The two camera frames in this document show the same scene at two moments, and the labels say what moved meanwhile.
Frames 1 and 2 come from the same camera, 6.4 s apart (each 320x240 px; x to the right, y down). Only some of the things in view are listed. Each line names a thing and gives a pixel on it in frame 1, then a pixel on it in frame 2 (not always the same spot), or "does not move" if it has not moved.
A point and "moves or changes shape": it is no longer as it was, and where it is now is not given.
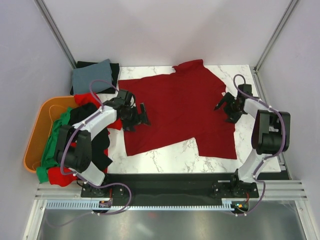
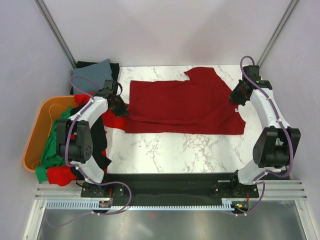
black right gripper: [232, 118] -> [233, 97]
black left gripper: [141, 118] -> [123, 111]
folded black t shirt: [115, 69] does not move
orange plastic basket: [51, 109] does not move
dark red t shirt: [180, 107] moves or changes shape
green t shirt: [49, 160] does not move
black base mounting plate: [206, 187] does not move
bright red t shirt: [62, 177] does not move
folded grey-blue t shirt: [93, 78] does not move
